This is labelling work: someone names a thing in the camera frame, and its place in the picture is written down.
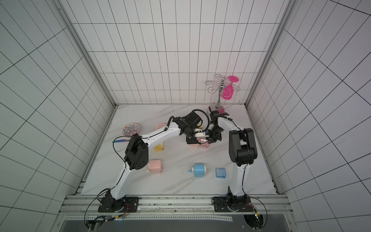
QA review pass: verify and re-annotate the yellow sharpener row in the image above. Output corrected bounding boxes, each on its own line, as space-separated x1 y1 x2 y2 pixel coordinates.
154 143 164 151

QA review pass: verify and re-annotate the pink sharpener top row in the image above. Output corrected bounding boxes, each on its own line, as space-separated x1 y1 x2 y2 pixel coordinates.
156 123 167 130

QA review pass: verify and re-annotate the pink sharpener row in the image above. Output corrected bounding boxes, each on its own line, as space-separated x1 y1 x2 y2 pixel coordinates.
147 159 163 174
156 123 167 130

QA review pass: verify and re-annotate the pink sharpener bottom row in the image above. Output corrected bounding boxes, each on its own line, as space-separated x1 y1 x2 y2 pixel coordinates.
147 159 163 174

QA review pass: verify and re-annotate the pink tray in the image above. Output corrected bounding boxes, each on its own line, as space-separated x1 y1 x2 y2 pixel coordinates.
197 137 208 144

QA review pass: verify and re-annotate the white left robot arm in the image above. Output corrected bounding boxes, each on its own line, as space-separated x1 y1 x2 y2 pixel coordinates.
100 109 211 212

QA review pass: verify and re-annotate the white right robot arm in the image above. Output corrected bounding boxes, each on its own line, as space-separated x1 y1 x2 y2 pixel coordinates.
207 107 258 212

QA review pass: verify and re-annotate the blue pencil sharpener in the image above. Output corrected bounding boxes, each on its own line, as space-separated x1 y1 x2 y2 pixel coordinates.
188 164 207 178

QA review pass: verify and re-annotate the blue transparent tray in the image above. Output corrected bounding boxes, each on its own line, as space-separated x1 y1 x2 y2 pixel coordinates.
215 168 227 179

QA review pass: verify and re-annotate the pink plastic wine glass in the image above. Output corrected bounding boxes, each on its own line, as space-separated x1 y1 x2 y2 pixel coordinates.
222 75 240 100

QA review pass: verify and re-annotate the chrome glass rack stand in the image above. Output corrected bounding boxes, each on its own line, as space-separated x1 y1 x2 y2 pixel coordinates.
205 74 229 113

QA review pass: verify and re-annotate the patterned ceramic bowl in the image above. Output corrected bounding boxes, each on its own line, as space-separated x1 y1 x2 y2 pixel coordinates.
122 123 141 137

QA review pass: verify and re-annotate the iridescent pen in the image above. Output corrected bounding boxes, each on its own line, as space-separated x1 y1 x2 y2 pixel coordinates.
113 139 130 143

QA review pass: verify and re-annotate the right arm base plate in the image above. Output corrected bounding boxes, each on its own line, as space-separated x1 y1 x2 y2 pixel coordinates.
212 196 253 213

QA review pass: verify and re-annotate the aluminium mounting rail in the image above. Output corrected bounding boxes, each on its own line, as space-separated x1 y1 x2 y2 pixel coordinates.
60 195 293 216

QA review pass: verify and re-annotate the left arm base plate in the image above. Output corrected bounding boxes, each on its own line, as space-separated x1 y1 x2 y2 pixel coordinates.
98 197 140 213

